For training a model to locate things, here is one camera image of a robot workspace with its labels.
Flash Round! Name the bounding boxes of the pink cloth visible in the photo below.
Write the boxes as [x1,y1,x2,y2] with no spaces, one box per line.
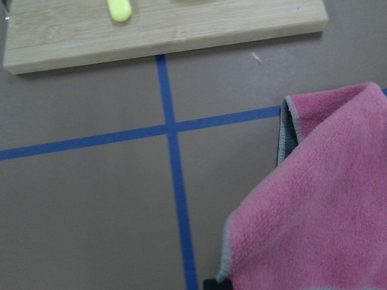
[216,83,386,289]

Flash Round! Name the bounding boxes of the yellow plastic knife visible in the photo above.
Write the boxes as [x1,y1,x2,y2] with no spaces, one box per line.
[106,0,132,22]

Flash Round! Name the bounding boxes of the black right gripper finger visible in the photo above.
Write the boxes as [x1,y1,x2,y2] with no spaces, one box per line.
[203,279,232,290]

